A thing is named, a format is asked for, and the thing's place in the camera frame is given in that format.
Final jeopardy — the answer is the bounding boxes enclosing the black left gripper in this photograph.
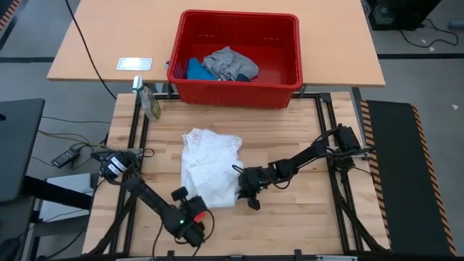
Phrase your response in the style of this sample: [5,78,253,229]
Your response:
[170,186,211,226]

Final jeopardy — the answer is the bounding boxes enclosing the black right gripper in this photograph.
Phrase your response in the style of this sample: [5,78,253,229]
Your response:
[235,165,272,212]

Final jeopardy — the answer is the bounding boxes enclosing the white garment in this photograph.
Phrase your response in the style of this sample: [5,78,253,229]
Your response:
[180,127,245,210]

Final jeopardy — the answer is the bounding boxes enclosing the blue garment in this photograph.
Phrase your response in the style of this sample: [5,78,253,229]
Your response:
[186,57,219,81]

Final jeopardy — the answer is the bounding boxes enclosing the grey garment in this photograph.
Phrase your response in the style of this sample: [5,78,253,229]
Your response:
[202,46,260,83]

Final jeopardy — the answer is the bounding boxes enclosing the red plastic laundry basket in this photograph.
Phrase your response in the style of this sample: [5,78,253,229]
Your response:
[166,9,305,110]

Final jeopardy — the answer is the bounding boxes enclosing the black power brick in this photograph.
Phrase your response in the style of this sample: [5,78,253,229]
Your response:
[51,147,81,169]

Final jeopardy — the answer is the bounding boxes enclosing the black hazard-striped floor mat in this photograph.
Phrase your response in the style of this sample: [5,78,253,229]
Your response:
[359,99,459,257]

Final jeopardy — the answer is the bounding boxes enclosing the white rectangular card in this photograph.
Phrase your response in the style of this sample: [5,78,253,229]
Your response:
[116,57,154,72]

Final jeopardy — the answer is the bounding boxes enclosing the black side table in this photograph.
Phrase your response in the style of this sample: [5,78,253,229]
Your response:
[0,97,94,211]

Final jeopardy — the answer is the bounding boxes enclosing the tan wooden desk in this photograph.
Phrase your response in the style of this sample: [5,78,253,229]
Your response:
[46,0,386,88]

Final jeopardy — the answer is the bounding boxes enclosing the black equipment cart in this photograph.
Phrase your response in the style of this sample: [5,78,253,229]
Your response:
[365,0,442,32]

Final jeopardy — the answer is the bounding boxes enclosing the hazard-striped mat strip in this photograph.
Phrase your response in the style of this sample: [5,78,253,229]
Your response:
[0,0,22,32]

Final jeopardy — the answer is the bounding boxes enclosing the black aluminium frame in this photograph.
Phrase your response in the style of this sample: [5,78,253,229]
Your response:
[82,91,392,261]

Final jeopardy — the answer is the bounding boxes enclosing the thin black floor cable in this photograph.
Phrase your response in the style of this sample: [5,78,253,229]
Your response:
[41,115,112,125]

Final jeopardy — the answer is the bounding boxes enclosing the black cable across desk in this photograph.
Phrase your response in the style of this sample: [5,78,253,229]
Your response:
[64,0,117,101]

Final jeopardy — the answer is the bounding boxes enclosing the black looped floor cable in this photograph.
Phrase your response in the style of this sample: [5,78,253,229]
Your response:
[397,17,460,49]

